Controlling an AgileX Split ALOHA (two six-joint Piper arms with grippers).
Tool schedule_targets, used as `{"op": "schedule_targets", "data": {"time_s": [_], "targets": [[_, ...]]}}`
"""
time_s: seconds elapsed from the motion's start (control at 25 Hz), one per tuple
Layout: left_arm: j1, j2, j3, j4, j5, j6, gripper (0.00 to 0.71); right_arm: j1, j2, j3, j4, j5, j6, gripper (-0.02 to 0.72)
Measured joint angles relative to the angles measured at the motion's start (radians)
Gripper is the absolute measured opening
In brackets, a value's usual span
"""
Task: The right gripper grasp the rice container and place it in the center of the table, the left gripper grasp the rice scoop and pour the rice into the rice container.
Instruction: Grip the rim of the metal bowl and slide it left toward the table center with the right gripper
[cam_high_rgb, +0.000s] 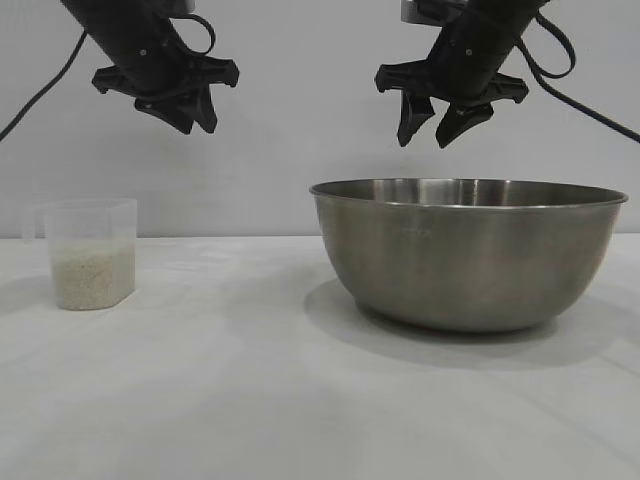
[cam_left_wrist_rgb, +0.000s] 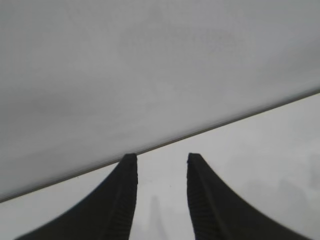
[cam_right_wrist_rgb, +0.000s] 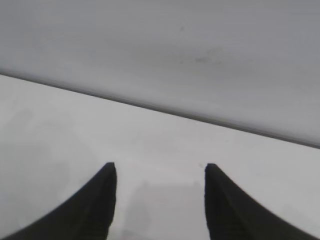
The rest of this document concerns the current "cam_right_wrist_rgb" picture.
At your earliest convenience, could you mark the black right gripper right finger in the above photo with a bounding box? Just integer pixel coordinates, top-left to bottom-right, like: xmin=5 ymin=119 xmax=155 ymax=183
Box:
xmin=204 ymin=163 xmax=320 ymax=240

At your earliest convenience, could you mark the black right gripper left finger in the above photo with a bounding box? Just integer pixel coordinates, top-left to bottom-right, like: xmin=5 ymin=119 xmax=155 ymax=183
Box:
xmin=0 ymin=161 xmax=118 ymax=240

